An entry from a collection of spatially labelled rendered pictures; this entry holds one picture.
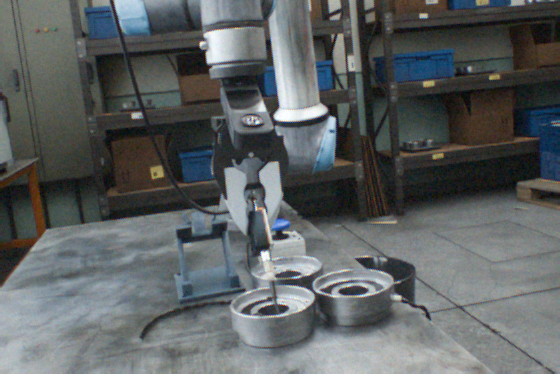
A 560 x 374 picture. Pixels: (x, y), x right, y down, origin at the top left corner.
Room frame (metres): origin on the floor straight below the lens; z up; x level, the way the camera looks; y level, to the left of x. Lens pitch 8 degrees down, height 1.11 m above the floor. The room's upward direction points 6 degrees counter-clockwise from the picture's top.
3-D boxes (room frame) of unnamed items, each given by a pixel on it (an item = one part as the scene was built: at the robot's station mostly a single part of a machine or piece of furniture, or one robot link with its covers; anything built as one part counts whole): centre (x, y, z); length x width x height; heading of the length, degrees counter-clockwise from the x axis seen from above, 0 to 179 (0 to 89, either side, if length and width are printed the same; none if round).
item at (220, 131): (0.76, 0.05, 1.07); 0.09 x 0.08 x 0.12; 13
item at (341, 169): (4.43, 0.39, 1.00); 1.92 x 0.57 x 2.00; 101
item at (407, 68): (4.74, -1.10, 1.11); 0.52 x 0.38 x 0.22; 101
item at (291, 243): (0.99, 0.02, 0.82); 0.08 x 0.07 x 0.05; 11
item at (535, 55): (4.95, -2.25, 1.19); 0.45 x 0.40 x 0.37; 96
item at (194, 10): (0.86, 0.04, 1.23); 0.11 x 0.11 x 0.08; 80
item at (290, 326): (0.71, 0.03, 0.82); 0.10 x 0.10 x 0.04
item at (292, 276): (0.83, 0.01, 0.82); 0.10 x 0.10 x 0.04
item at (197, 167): (4.41, 0.49, 0.56); 0.52 x 0.38 x 0.22; 98
